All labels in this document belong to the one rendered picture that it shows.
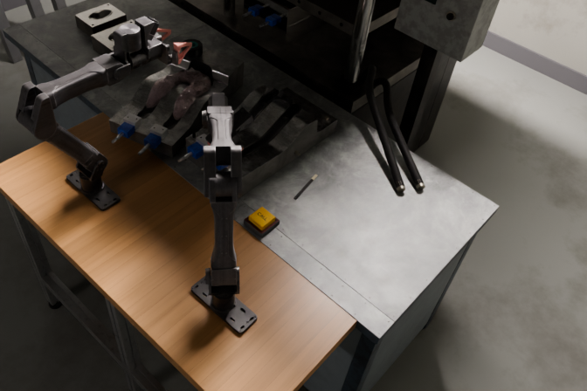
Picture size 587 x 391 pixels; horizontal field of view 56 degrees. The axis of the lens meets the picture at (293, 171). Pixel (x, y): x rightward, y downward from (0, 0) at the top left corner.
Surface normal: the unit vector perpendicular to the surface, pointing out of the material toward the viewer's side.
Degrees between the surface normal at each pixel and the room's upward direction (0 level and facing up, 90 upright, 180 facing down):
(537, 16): 90
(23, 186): 0
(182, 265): 0
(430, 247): 0
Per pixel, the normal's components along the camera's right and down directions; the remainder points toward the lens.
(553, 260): 0.10, -0.70
